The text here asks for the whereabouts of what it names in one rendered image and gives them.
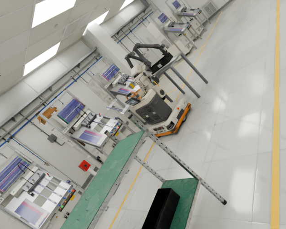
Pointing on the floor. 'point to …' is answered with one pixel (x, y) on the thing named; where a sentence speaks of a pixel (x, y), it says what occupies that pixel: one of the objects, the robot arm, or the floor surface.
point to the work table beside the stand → (179, 75)
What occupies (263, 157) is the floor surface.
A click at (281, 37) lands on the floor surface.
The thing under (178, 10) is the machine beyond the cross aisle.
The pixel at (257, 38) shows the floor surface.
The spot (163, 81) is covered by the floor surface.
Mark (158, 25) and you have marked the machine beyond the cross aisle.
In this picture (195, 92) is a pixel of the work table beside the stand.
